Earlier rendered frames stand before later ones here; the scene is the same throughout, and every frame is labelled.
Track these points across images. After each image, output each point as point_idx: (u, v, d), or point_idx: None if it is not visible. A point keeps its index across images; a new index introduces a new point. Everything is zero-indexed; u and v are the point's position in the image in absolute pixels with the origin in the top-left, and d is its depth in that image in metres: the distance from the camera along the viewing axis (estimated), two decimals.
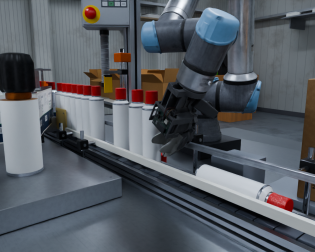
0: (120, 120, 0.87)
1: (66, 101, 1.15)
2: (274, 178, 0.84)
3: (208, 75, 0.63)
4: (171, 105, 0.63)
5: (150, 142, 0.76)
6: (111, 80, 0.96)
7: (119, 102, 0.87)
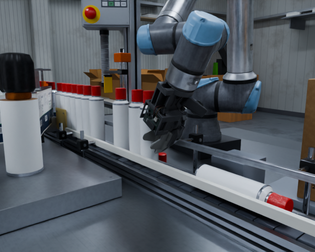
0: (120, 120, 0.87)
1: (66, 101, 1.15)
2: (274, 178, 0.84)
3: None
4: (161, 103, 0.65)
5: (148, 141, 0.77)
6: (111, 80, 0.96)
7: (119, 102, 0.87)
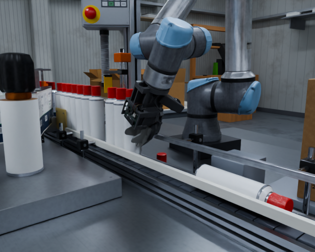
0: (112, 118, 0.91)
1: (66, 101, 1.15)
2: (274, 178, 0.84)
3: (171, 75, 0.72)
4: (139, 100, 0.72)
5: (130, 135, 0.84)
6: (111, 80, 0.96)
7: (111, 101, 0.90)
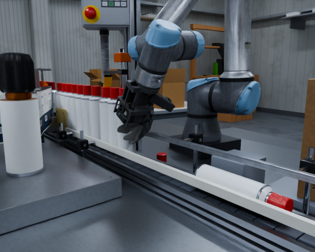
0: (106, 117, 0.94)
1: (66, 101, 1.15)
2: (274, 178, 0.84)
3: None
4: (130, 99, 0.75)
5: (123, 133, 0.87)
6: (111, 80, 0.97)
7: (104, 100, 0.93)
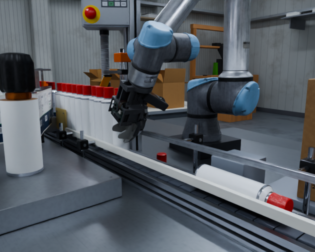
0: (98, 116, 0.95)
1: (66, 101, 1.15)
2: (274, 178, 0.84)
3: None
4: (124, 98, 0.77)
5: (118, 132, 0.89)
6: (109, 79, 0.97)
7: (97, 99, 0.95)
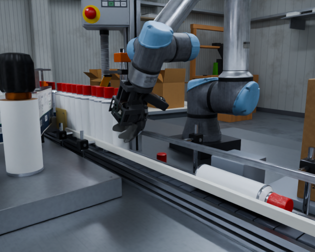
0: (98, 116, 0.95)
1: (66, 101, 1.15)
2: (274, 178, 0.84)
3: (155, 74, 0.77)
4: (124, 98, 0.77)
5: (118, 132, 0.89)
6: (109, 79, 0.97)
7: (97, 99, 0.95)
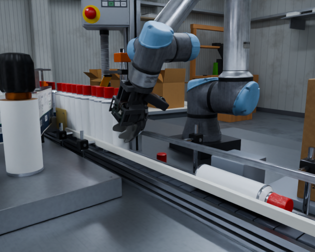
0: (98, 116, 0.95)
1: (66, 101, 1.15)
2: (274, 178, 0.84)
3: (155, 74, 0.77)
4: (125, 98, 0.77)
5: (118, 132, 0.89)
6: (109, 79, 0.97)
7: (97, 99, 0.95)
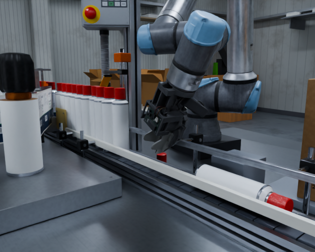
0: (98, 116, 0.95)
1: (66, 101, 1.15)
2: (274, 178, 0.84)
3: (197, 75, 0.66)
4: (162, 103, 0.65)
5: (118, 132, 0.89)
6: (109, 79, 0.97)
7: (97, 99, 0.95)
